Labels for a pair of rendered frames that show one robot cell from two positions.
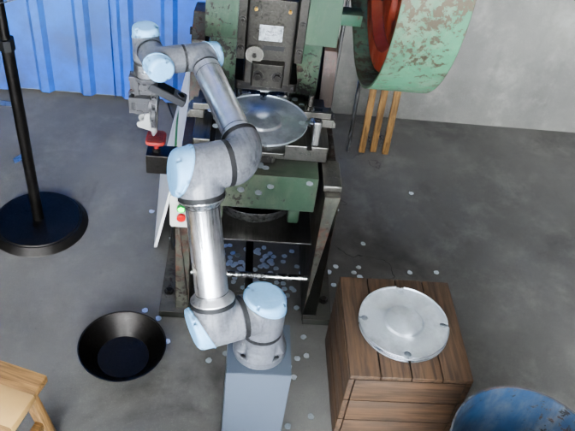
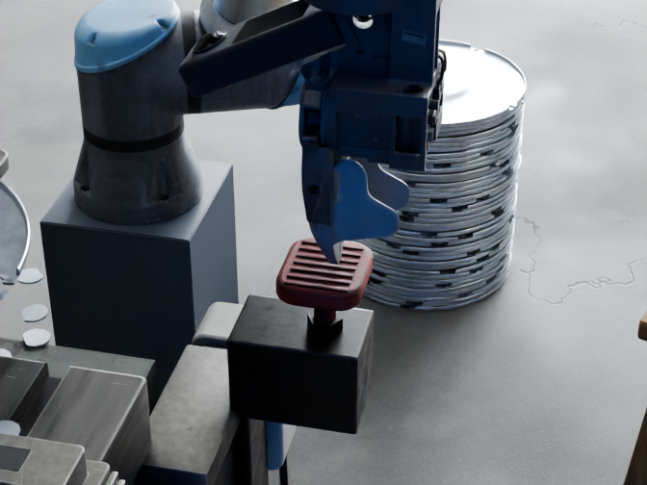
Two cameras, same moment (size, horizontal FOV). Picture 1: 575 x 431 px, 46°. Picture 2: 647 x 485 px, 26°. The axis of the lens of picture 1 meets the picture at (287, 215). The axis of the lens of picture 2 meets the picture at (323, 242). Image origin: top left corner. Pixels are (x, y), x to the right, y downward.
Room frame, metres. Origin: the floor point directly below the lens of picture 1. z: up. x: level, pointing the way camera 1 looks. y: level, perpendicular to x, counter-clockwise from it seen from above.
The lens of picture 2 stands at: (2.46, 0.71, 1.30)
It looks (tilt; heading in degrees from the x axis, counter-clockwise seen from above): 33 degrees down; 200
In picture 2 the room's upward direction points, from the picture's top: straight up
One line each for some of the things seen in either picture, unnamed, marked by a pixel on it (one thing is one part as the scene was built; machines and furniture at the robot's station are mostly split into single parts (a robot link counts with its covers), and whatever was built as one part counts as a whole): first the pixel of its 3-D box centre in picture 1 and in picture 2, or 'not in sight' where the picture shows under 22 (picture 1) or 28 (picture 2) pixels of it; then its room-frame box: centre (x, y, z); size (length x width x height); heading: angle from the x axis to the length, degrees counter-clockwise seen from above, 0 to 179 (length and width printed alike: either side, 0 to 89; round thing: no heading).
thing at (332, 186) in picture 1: (325, 157); not in sight; (2.14, -0.11, 0.45); 0.92 x 0.12 x 0.90; 6
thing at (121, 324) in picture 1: (122, 350); not in sight; (1.41, 0.50, 0.04); 0.30 x 0.30 x 0.07
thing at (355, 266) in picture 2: (156, 145); (324, 307); (1.70, 0.44, 0.72); 0.07 x 0.06 x 0.08; 6
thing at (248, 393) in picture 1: (253, 392); (151, 343); (1.19, 0.03, 0.23); 0.18 x 0.18 x 0.45; 7
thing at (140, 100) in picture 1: (145, 91); (369, 63); (1.70, 0.47, 0.92); 0.09 x 0.08 x 0.12; 96
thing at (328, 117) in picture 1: (312, 109); not in sight; (1.99, -0.03, 0.76); 0.17 x 0.06 x 0.10; 96
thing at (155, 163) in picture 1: (163, 172); (300, 418); (1.70, 0.42, 0.62); 0.10 x 0.06 x 0.20; 96
